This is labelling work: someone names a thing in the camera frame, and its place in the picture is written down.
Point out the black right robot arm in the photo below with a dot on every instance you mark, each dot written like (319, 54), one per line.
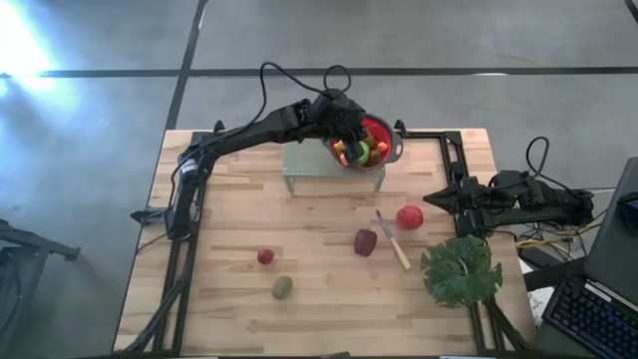
(538, 204)

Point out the green apple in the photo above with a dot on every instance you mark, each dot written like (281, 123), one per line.
(366, 153)

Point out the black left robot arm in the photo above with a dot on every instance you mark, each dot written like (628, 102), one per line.
(239, 137)

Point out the black aluminium rig frame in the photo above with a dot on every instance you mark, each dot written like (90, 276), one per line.
(428, 134)

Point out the bright red round fruit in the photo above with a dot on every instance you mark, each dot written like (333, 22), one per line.
(410, 218)

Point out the orange mandarin with green leaves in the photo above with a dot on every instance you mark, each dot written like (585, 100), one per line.
(382, 147)

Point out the small dark red apple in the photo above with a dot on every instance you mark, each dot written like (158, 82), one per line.
(265, 256)

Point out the white paper sheet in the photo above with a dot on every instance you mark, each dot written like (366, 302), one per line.
(538, 304)

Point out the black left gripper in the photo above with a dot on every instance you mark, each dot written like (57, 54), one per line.
(339, 114)

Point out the dark red bell pepper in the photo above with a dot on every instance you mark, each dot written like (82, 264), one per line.
(366, 243)

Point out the brown kiwi fruit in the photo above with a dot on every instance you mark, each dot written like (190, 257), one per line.
(369, 138)

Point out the small yellow orange peach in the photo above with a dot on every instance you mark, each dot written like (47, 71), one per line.
(343, 159)

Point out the dark metal stand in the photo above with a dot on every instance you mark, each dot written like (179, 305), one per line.
(40, 243)

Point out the red collapsible colander bowl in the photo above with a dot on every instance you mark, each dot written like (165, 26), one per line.
(391, 134)

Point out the olive green oval fruit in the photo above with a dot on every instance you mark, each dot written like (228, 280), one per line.
(282, 287)

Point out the pale green perforated metal shelf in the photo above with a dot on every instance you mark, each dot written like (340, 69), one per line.
(304, 164)

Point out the green potted plant white pot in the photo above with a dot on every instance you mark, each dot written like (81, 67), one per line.
(461, 271)

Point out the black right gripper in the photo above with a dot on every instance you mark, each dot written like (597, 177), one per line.
(478, 199)

